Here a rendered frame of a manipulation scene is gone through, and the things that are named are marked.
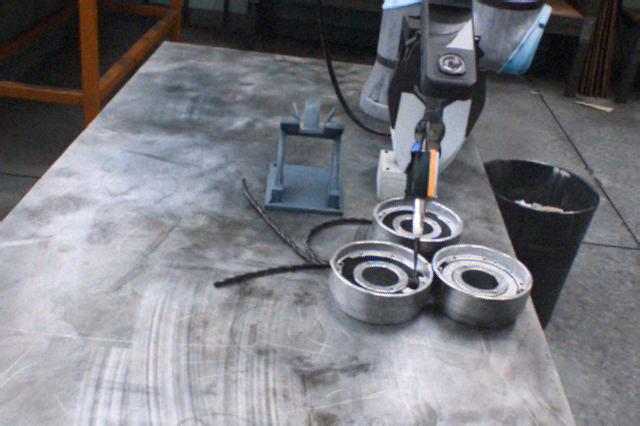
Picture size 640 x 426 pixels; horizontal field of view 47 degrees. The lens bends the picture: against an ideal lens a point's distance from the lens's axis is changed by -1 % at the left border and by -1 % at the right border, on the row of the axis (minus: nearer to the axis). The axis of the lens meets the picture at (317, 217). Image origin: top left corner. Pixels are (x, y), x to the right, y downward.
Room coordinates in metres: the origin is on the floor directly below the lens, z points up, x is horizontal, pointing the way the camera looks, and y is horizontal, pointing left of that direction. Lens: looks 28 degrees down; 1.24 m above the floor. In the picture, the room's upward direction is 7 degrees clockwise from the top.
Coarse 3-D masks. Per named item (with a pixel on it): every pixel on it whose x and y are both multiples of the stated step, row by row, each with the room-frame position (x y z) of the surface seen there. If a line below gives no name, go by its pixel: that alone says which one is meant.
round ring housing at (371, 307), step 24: (336, 264) 0.66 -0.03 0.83; (360, 264) 0.67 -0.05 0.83; (384, 264) 0.67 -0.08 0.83; (408, 264) 0.68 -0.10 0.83; (336, 288) 0.62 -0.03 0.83; (360, 288) 0.60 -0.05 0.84; (384, 288) 0.63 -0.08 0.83; (360, 312) 0.60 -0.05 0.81; (384, 312) 0.60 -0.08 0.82; (408, 312) 0.60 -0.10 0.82
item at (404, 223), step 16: (384, 208) 0.80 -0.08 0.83; (400, 208) 0.81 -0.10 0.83; (432, 208) 0.81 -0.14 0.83; (448, 208) 0.80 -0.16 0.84; (400, 224) 0.77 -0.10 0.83; (432, 224) 0.78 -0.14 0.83; (448, 224) 0.78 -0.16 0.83; (384, 240) 0.73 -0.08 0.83; (400, 240) 0.72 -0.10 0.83; (432, 240) 0.72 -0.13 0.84; (448, 240) 0.72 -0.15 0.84; (432, 256) 0.72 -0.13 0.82
